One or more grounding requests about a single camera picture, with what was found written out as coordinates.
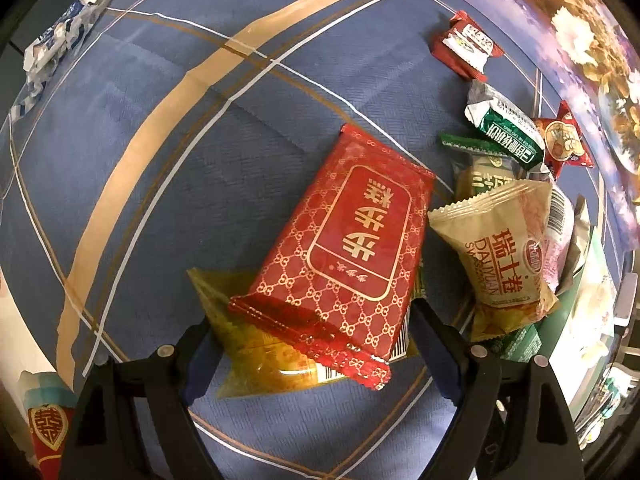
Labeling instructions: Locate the red white snack packet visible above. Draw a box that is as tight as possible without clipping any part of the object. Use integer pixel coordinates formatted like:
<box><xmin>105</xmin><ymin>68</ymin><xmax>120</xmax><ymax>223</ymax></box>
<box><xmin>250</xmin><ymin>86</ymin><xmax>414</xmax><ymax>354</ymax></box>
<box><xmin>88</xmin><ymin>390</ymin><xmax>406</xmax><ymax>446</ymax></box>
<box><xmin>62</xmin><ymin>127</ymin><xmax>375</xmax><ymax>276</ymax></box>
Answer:
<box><xmin>431</xmin><ymin>10</ymin><xmax>505</xmax><ymax>82</ymax></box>

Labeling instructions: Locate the pink snack packet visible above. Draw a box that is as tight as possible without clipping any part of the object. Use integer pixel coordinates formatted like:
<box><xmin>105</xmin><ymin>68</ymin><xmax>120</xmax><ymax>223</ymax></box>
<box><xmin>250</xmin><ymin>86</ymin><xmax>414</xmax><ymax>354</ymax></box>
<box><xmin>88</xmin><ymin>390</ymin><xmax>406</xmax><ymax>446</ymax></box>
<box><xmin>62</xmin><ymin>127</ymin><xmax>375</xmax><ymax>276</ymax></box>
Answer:
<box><xmin>542</xmin><ymin>185</ymin><xmax>576</xmax><ymax>293</ymax></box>

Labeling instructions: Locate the beige snack packet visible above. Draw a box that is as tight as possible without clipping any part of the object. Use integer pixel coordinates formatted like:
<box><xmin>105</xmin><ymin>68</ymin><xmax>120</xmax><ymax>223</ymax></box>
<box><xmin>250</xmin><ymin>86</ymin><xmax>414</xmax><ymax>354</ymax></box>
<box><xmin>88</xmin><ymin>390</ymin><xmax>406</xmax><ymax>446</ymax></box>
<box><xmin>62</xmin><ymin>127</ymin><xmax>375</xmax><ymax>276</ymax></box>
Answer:
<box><xmin>427</xmin><ymin>178</ymin><xmax>561</xmax><ymax>343</ymax></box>

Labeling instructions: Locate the blue white snack packet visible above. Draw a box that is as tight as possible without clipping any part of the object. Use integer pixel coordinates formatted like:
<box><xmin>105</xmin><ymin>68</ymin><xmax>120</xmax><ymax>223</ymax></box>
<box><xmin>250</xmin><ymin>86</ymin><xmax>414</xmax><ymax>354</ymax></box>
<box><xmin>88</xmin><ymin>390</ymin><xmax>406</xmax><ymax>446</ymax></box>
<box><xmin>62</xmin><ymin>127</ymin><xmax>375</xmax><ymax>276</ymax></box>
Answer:
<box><xmin>10</xmin><ymin>0</ymin><xmax>113</xmax><ymax>121</ymax></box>

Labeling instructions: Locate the small red snack packet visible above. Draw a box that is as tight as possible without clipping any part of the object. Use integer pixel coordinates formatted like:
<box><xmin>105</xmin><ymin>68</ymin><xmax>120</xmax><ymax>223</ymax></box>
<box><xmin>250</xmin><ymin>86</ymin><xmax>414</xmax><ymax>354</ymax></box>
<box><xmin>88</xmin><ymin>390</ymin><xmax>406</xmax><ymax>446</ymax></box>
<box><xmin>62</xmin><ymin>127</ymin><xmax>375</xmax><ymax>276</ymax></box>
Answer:
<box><xmin>531</xmin><ymin>101</ymin><xmax>596</xmax><ymax>181</ymax></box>

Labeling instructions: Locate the large red patterned snack packet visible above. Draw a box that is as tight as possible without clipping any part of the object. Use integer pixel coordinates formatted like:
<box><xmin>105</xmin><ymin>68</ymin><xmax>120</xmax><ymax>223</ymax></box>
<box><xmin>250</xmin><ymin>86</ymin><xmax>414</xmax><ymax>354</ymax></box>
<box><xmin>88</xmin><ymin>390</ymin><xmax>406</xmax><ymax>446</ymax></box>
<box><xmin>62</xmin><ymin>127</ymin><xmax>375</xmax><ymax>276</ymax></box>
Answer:
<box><xmin>228</xmin><ymin>123</ymin><xmax>437</xmax><ymax>390</ymax></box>

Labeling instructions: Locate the dark green snack packet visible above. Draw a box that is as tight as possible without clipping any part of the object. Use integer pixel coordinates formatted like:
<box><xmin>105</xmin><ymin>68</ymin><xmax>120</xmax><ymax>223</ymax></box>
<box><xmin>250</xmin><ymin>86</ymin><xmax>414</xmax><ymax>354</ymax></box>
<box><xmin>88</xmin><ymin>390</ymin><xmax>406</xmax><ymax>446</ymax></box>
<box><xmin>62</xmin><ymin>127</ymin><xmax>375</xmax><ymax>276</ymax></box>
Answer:
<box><xmin>495</xmin><ymin>322</ymin><xmax>543</xmax><ymax>363</ymax></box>

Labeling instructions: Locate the yellow transparent snack packet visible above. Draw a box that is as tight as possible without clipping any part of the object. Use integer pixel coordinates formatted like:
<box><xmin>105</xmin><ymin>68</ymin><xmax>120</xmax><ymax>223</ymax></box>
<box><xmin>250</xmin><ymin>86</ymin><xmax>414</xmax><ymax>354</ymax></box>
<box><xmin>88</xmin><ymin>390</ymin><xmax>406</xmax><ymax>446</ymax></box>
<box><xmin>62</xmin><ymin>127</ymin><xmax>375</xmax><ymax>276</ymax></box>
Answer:
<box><xmin>186</xmin><ymin>268</ymin><xmax>426</xmax><ymax>400</ymax></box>

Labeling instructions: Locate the white green snack packet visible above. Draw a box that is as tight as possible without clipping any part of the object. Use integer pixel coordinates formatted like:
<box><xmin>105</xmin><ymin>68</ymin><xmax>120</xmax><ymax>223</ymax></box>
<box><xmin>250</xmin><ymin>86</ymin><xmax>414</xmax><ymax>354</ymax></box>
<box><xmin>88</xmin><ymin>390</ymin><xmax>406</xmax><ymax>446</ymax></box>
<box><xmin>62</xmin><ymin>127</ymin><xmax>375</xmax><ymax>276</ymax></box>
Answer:
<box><xmin>465</xmin><ymin>80</ymin><xmax>546</xmax><ymax>173</ymax></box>

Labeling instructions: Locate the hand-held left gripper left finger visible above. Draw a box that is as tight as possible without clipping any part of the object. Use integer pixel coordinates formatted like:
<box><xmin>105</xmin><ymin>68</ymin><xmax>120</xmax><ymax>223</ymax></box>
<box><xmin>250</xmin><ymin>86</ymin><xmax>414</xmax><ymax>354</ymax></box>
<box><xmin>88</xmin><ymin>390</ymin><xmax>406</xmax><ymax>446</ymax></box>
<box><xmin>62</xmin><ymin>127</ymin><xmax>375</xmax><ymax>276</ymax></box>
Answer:
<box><xmin>59</xmin><ymin>317</ymin><xmax>226</xmax><ymax>480</ymax></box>

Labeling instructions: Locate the white flat device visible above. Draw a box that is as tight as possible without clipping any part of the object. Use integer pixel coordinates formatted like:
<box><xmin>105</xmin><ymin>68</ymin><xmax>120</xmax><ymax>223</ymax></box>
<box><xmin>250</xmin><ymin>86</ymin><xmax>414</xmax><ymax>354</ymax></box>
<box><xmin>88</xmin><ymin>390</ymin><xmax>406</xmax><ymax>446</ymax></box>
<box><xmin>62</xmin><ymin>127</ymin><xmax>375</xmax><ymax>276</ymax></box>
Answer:
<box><xmin>612</xmin><ymin>272</ymin><xmax>640</xmax><ymax>331</ymax></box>

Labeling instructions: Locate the pile of colourful printed packets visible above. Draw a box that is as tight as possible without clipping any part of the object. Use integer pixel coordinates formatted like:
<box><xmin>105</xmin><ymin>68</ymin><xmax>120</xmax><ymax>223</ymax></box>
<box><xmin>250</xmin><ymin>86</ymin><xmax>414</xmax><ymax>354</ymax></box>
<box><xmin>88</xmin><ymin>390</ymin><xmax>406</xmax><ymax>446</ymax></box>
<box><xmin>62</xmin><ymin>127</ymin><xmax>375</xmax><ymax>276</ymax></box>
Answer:
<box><xmin>575</xmin><ymin>345</ymin><xmax>636</xmax><ymax>446</ymax></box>

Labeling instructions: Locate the light green snack packet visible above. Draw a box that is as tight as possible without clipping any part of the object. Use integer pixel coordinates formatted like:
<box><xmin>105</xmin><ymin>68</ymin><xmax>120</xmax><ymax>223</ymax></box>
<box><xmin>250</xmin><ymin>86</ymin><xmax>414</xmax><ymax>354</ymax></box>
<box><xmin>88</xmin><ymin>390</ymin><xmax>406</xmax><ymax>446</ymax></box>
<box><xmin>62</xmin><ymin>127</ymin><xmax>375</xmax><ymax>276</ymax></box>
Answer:
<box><xmin>565</xmin><ymin>227</ymin><xmax>621</xmax><ymax>361</ymax></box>

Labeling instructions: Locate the floral painting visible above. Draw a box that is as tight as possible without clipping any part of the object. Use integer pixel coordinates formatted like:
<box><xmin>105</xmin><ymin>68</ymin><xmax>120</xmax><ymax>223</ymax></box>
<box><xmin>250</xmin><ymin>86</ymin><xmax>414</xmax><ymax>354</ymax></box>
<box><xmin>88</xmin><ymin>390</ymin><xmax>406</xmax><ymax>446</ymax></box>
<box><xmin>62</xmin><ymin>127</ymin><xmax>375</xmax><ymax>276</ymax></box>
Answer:
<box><xmin>457</xmin><ymin>0</ymin><xmax>640</xmax><ymax>281</ymax></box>

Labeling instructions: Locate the red gold snack packet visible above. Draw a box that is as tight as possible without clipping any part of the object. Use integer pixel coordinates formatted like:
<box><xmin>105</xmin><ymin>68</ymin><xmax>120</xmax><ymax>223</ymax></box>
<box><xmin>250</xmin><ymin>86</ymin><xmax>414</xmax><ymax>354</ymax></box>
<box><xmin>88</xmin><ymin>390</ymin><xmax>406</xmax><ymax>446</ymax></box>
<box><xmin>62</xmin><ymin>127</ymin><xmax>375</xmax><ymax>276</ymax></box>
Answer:
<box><xmin>15</xmin><ymin>370</ymin><xmax>78</xmax><ymax>471</ymax></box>

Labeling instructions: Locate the olive green snack packet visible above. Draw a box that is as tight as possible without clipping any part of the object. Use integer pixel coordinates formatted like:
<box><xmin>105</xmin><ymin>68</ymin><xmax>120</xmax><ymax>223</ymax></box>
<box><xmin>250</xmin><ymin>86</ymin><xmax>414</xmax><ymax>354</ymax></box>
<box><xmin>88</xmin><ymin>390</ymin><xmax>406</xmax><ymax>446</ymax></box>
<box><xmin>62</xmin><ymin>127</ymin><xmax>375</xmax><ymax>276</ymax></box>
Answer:
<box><xmin>439</xmin><ymin>131</ymin><xmax>533</xmax><ymax>206</ymax></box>

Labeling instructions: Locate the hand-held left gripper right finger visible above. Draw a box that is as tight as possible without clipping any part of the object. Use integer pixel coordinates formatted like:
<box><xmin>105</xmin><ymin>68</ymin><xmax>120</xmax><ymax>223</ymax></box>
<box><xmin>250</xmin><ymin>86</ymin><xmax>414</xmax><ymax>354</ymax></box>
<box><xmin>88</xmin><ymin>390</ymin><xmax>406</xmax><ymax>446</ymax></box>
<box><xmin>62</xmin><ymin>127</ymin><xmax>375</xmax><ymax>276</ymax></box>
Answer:
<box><xmin>407</xmin><ymin>299</ymin><xmax>586</xmax><ymax>480</ymax></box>

